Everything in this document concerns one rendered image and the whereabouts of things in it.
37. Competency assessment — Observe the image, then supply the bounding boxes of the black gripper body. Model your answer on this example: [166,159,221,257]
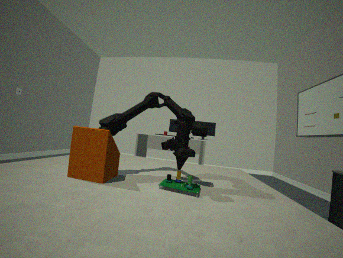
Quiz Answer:
[170,134,196,157]

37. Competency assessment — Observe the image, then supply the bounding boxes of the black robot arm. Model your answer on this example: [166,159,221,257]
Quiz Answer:
[98,92,208,150]

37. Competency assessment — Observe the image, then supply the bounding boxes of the green circuit board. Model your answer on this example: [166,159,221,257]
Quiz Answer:
[158,170,200,197]

